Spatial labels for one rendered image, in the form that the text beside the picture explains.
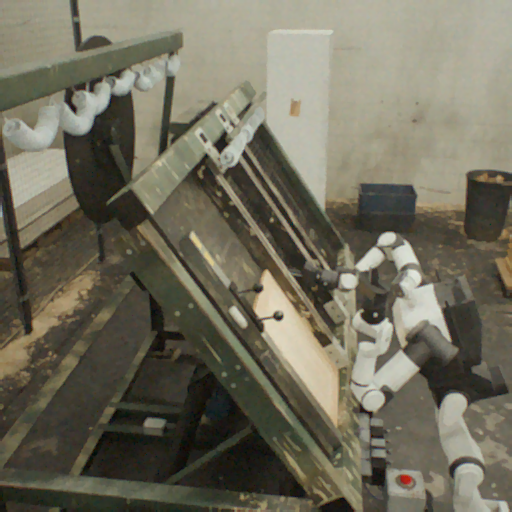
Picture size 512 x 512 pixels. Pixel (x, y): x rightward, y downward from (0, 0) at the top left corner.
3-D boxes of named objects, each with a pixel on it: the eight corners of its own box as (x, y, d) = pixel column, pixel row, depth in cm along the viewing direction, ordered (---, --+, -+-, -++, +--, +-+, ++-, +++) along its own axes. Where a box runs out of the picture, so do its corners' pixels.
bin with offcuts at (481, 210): (512, 243, 635) (523, 183, 609) (460, 240, 643) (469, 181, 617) (502, 226, 681) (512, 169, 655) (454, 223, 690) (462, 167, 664)
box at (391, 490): (420, 538, 203) (426, 497, 195) (383, 534, 204) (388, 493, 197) (416, 510, 213) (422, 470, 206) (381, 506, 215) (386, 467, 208)
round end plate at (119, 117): (90, 252, 245) (66, 43, 213) (77, 251, 246) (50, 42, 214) (148, 192, 318) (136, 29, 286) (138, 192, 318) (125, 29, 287)
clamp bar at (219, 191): (334, 373, 266) (383, 350, 258) (173, 147, 235) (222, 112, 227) (334, 361, 275) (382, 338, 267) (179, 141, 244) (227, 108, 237)
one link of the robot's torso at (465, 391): (470, 389, 249) (462, 365, 245) (477, 410, 236) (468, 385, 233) (438, 397, 252) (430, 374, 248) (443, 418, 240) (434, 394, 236)
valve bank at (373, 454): (392, 517, 233) (398, 469, 224) (354, 513, 235) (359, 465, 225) (384, 431, 279) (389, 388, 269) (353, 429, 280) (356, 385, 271)
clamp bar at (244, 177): (335, 326, 303) (378, 305, 296) (196, 125, 273) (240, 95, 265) (336, 316, 312) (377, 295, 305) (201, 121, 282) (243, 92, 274)
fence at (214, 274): (332, 447, 224) (342, 443, 222) (179, 242, 199) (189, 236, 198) (332, 438, 228) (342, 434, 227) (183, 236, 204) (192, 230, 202)
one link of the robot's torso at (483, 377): (505, 381, 245) (493, 345, 239) (513, 400, 233) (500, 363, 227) (435, 398, 252) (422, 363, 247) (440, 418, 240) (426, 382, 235)
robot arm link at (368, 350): (361, 317, 201) (354, 352, 206) (385, 327, 196) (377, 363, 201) (371, 311, 206) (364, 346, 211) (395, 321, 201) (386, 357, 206)
